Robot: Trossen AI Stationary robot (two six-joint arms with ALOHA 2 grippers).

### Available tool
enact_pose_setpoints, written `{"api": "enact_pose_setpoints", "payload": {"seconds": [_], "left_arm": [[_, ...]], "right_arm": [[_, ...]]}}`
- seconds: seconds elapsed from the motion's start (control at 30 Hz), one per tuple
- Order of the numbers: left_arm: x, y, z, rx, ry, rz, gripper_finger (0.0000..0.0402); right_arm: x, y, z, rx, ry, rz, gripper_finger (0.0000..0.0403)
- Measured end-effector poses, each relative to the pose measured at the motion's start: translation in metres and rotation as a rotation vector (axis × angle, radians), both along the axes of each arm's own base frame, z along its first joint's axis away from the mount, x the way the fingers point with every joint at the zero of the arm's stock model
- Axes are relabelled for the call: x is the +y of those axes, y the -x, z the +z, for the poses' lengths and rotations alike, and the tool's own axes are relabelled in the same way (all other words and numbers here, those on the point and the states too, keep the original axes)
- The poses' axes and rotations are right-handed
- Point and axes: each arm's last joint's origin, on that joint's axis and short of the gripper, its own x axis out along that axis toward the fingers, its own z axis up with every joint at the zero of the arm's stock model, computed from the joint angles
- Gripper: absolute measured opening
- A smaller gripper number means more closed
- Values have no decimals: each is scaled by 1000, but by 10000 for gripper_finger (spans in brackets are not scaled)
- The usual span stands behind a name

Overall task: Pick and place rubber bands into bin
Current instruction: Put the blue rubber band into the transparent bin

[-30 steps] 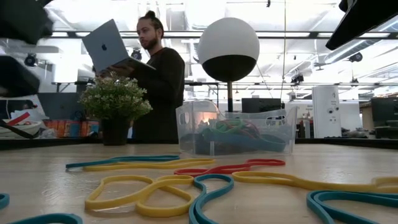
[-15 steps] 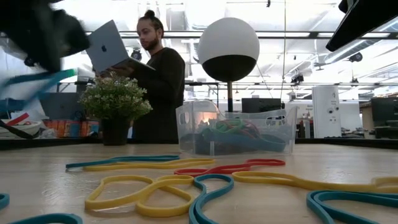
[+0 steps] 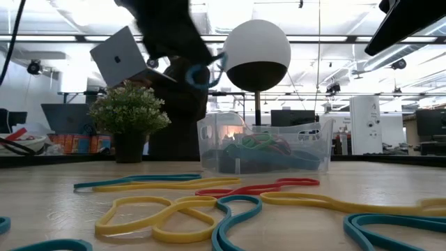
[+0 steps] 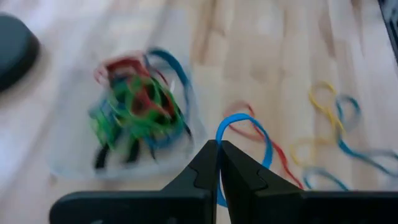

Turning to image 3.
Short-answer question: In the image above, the white globe table lamp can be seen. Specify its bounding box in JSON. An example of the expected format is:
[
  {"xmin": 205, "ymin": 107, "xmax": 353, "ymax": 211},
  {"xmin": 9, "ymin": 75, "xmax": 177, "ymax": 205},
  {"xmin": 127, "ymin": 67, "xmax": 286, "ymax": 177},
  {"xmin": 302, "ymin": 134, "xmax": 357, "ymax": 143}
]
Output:
[{"xmin": 215, "ymin": 19, "xmax": 292, "ymax": 175}]

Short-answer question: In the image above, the green rubber band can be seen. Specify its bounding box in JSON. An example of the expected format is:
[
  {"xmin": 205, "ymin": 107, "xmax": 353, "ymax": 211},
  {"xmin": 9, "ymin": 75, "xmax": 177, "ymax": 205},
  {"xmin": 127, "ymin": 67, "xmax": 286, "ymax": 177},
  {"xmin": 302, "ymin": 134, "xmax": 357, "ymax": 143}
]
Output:
[{"xmin": 241, "ymin": 133, "xmax": 277, "ymax": 151}]

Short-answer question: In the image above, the long yellow rubber band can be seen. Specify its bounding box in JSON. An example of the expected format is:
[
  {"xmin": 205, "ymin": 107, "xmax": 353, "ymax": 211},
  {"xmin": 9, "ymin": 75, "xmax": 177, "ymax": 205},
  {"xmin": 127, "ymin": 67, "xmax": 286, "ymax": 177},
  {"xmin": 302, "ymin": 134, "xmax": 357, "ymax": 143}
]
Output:
[
  {"xmin": 92, "ymin": 177, "xmax": 242, "ymax": 194},
  {"xmin": 259, "ymin": 191, "xmax": 446, "ymax": 218}
]

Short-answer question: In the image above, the person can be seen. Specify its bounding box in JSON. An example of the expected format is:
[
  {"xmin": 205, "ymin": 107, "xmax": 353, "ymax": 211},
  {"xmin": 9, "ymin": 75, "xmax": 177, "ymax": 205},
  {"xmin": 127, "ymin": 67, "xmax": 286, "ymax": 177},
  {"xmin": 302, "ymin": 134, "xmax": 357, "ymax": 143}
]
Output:
[{"xmin": 132, "ymin": 57, "xmax": 210, "ymax": 162}]

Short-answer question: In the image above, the silver laptop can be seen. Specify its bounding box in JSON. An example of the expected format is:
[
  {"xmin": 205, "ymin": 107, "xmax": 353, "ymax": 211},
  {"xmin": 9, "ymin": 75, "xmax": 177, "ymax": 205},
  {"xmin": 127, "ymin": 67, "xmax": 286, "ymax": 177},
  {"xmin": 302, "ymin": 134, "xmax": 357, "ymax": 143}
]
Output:
[{"xmin": 89, "ymin": 26, "xmax": 178, "ymax": 88}]

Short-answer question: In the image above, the black wide monitor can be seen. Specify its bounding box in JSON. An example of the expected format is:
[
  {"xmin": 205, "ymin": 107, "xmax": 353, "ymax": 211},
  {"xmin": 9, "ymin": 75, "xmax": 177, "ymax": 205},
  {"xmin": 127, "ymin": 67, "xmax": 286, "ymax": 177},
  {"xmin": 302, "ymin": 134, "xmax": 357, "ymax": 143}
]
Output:
[{"xmin": 270, "ymin": 109, "xmax": 316, "ymax": 127}]

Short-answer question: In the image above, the black equipment rack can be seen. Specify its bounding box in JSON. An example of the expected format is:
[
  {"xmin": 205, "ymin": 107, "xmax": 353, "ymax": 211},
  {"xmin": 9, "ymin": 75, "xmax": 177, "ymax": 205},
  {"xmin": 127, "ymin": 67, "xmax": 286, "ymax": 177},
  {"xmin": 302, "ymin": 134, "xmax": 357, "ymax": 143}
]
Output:
[{"xmin": 416, "ymin": 109, "xmax": 446, "ymax": 156}]

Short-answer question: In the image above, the potted green plant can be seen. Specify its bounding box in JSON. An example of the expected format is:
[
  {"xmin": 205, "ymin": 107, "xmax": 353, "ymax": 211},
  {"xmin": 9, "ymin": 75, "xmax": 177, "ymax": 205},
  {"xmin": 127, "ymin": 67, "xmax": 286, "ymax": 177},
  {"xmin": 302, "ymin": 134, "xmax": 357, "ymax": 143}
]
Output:
[{"xmin": 86, "ymin": 80, "xmax": 171, "ymax": 164}]

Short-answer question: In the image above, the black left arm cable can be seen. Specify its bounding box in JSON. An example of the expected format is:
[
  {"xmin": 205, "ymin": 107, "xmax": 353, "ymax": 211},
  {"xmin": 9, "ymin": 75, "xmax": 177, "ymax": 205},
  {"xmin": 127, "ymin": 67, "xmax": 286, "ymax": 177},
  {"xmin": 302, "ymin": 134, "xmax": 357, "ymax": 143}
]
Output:
[{"xmin": 0, "ymin": 0, "xmax": 28, "ymax": 87}]

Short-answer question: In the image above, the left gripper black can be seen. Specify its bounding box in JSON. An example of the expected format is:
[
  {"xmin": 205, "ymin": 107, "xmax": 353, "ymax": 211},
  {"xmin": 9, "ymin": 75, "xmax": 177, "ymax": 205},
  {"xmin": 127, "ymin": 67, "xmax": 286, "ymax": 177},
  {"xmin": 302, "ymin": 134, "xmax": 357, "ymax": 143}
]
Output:
[{"xmin": 114, "ymin": 0, "xmax": 224, "ymax": 67}]

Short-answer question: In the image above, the red-handled tool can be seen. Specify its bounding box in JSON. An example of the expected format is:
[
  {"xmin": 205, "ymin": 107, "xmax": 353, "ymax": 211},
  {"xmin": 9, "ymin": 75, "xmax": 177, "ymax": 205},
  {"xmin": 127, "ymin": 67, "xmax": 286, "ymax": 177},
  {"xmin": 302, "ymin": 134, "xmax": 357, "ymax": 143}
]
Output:
[{"xmin": 3, "ymin": 127, "xmax": 29, "ymax": 142}]

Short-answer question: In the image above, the dark computer monitor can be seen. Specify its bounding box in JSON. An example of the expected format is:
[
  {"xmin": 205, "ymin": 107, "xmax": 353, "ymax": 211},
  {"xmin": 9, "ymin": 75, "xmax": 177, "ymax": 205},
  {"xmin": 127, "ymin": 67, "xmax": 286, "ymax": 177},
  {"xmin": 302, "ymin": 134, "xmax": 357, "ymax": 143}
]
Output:
[{"xmin": 0, "ymin": 107, "xmax": 28, "ymax": 134}]

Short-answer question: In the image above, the dark open laptop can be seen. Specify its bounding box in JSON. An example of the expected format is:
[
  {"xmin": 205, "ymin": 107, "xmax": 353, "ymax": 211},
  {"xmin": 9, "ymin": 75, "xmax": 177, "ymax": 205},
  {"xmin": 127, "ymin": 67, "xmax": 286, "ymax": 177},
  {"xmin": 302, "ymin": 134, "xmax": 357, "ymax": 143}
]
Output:
[{"xmin": 41, "ymin": 103, "xmax": 92, "ymax": 135}]

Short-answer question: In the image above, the white pillar with sockets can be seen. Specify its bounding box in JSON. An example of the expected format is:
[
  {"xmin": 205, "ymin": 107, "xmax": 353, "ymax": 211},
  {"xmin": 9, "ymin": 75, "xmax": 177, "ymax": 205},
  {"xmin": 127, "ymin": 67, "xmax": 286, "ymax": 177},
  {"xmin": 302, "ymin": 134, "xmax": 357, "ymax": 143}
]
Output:
[{"xmin": 349, "ymin": 96, "xmax": 383, "ymax": 155}]

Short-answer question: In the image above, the twisted yellow rubber band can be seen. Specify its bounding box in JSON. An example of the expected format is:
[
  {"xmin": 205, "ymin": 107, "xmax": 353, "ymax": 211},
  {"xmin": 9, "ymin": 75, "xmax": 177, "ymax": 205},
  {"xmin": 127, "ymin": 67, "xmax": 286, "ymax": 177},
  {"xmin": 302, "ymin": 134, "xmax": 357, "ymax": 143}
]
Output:
[{"xmin": 94, "ymin": 195, "xmax": 219, "ymax": 245}]

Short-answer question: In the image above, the white bowl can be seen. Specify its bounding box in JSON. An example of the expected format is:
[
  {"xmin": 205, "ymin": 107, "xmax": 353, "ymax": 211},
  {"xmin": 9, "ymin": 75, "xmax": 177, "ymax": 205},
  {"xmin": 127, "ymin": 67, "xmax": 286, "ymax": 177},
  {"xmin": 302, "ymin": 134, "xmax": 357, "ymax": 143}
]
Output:
[{"xmin": 0, "ymin": 134, "xmax": 48, "ymax": 155}]

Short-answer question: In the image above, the clear plastic bin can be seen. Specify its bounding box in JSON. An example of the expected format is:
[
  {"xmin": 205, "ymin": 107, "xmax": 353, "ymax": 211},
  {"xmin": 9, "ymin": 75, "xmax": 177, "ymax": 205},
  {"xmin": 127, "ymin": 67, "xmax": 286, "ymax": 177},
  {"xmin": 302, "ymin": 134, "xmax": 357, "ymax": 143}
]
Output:
[{"xmin": 196, "ymin": 111, "xmax": 335, "ymax": 176}]

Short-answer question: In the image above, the thin red rubber band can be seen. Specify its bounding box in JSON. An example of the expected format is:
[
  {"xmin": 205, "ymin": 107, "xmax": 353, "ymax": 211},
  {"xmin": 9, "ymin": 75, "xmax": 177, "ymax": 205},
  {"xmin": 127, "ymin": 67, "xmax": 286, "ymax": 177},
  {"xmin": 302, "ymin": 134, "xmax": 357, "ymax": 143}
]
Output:
[{"xmin": 250, "ymin": 133, "xmax": 293, "ymax": 156}]

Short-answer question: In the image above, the orange cardboard box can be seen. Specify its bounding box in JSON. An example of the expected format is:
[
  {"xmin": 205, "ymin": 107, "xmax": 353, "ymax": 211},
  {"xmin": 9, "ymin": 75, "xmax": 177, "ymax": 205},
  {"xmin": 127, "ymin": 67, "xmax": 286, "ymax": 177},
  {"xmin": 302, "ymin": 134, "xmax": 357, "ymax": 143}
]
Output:
[
  {"xmin": 50, "ymin": 134, "xmax": 91, "ymax": 154},
  {"xmin": 90, "ymin": 135, "xmax": 112, "ymax": 154}
]

